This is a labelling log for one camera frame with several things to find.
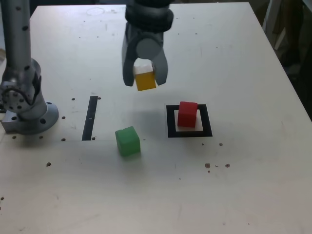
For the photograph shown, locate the red cube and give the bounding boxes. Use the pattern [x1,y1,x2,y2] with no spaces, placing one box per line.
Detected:
[177,101,198,128]

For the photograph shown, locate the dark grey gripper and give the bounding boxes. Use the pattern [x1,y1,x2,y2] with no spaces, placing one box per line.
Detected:
[121,23,169,87]

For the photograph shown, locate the green cube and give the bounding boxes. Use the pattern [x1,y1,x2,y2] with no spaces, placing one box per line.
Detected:
[115,126,141,157]

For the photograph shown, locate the black tape strip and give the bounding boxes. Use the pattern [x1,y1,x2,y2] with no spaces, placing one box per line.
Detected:
[81,96,98,141]

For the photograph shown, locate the yellow cube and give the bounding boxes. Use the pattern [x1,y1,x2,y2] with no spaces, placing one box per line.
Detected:
[133,62,157,92]

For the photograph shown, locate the black tape square outline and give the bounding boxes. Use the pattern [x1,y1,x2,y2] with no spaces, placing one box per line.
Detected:
[166,104,213,138]

